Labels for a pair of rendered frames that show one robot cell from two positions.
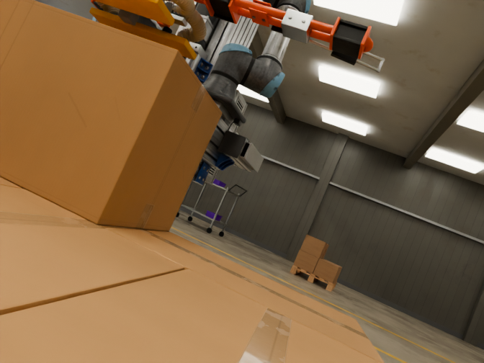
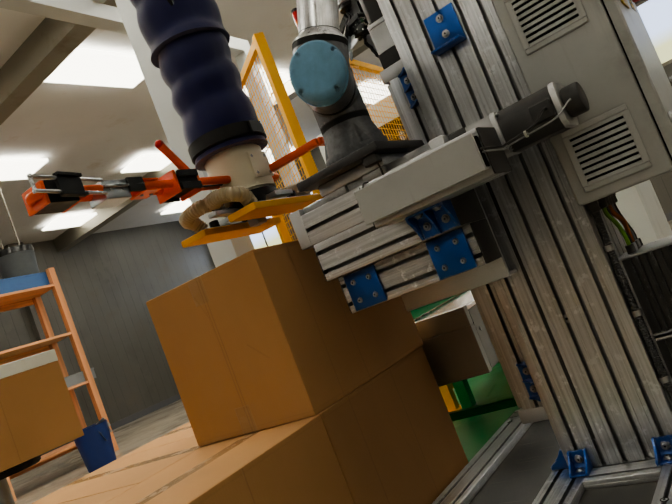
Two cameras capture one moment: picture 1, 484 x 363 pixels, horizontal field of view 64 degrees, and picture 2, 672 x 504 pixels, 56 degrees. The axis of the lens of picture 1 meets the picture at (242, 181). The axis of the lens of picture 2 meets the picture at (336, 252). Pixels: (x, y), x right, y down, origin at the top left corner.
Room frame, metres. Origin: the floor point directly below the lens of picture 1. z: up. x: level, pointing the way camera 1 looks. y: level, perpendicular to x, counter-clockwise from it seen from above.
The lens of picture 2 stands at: (1.82, -1.16, 0.77)
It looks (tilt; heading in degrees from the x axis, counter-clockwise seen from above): 4 degrees up; 109
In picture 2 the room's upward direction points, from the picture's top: 21 degrees counter-clockwise
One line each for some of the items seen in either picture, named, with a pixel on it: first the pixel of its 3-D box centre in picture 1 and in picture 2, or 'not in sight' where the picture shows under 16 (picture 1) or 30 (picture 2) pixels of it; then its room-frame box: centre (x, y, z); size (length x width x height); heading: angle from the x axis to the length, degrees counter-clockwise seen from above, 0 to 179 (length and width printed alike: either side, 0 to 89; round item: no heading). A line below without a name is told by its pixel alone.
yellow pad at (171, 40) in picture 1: (145, 29); (278, 201); (1.16, 0.46, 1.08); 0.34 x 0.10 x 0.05; 76
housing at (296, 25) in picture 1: (297, 26); (108, 194); (0.95, 0.03, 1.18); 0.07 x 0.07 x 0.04; 76
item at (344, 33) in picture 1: (349, 38); (52, 197); (0.92, -0.10, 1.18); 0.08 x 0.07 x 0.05; 76
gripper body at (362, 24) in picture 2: not in sight; (356, 19); (1.47, 0.94, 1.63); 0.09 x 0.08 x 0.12; 149
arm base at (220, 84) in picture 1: (220, 89); (352, 141); (1.47, 0.22, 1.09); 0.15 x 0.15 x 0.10
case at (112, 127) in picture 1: (79, 117); (294, 325); (1.06, 0.48, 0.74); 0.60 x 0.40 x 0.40; 77
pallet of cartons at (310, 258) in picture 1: (320, 262); not in sight; (8.16, -2.20, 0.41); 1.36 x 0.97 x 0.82; 165
